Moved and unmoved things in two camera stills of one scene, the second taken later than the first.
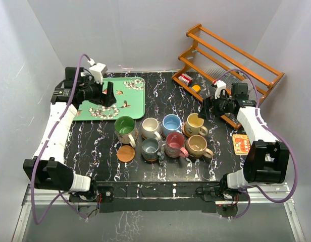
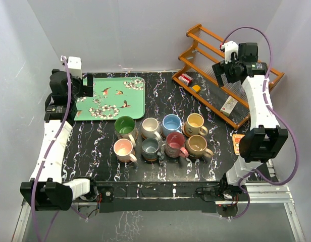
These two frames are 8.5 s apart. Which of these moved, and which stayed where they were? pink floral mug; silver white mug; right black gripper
Moved: right black gripper
Stayed: pink floral mug; silver white mug
